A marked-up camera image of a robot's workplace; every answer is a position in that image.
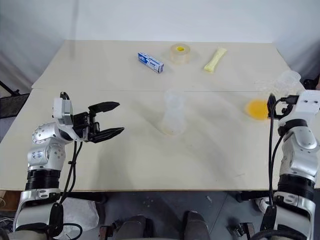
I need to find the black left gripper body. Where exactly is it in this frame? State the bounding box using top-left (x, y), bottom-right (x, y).
top-left (72, 111), bottom-right (102, 143)

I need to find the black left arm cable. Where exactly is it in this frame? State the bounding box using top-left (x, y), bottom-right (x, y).
top-left (48, 91), bottom-right (85, 238)

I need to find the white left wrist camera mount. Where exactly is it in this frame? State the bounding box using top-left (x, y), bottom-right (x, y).
top-left (52, 96), bottom-right (74, 124)

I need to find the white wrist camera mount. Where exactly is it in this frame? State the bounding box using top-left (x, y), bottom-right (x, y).
top-left (52, 96), bottom-right (74, 124)
top-left (295, 90), bottom-right (320, 115)

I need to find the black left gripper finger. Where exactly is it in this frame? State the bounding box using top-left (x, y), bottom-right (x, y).
top-left (87, 101), bottom-right (121, 119)
top-left (88, 127), bottom-right (125, 144)

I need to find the blue and white small box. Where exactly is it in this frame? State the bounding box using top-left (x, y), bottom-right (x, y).
top-left (136, 51), bottom-right (165, 74)

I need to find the white plastic bag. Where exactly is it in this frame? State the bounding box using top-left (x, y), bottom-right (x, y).
top-left (61, 196), bottom-right (100, 236)

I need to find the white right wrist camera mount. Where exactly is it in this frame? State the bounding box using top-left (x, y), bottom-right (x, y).
top-left (295, 90), bottom-right (320, 115)

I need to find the black table frame bar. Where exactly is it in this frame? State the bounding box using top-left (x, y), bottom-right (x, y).
top-left (66, 190), bottom-right (109, 204)

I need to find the dark rounded shape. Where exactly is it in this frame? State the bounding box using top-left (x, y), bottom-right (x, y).
top-left (111, 214), bottom-right (154, 240)
top-left (183, 210), bottom-right (210, 240)

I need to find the clear plastic bottle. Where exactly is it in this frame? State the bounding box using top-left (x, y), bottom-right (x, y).
top-left (160, 89), bottom-right (188, 137)

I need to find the white shoe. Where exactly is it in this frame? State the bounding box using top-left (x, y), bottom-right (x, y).
top-left (254, 196), bottom-right (271, 214)

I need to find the clear plastic cup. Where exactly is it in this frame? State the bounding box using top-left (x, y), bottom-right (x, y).
top-left (254, 70), bottom-right (301, 97)

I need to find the black stand frame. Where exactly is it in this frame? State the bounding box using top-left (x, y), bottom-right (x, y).
top-left (0, 79), bottom-right (31, 119)

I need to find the clear tape roll yellow core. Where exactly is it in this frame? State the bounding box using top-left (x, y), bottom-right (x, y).
top-left (169, 42), bottom-right (192, 66)

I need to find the brown cardboard box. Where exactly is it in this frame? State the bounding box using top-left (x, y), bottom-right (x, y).
top-left (0, 190), bottom-right (21, 214)

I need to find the pale yellow plastic packet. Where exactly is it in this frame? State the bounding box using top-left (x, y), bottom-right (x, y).
top-left (203, 47), bottom-right (228, 74)

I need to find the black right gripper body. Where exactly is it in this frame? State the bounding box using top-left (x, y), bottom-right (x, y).
top-left (275, 94), bottom-right (300, 119)

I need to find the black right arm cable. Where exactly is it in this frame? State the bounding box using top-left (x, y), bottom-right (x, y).
top-left (259, 96), bottom-right (298, 240)

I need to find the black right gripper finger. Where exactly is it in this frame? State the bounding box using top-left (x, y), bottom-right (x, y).
top-left (267, 93), bottom-right (277, 119)

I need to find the clear cup with orange liquid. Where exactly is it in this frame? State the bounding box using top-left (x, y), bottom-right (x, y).
top-left (244, 98), bottom-right (271, 121)

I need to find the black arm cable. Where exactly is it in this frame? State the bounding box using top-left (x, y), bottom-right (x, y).
top-left (48, 91), bottom-right (85, 238)
top-left (259, 96), bottom-right (298, 240)

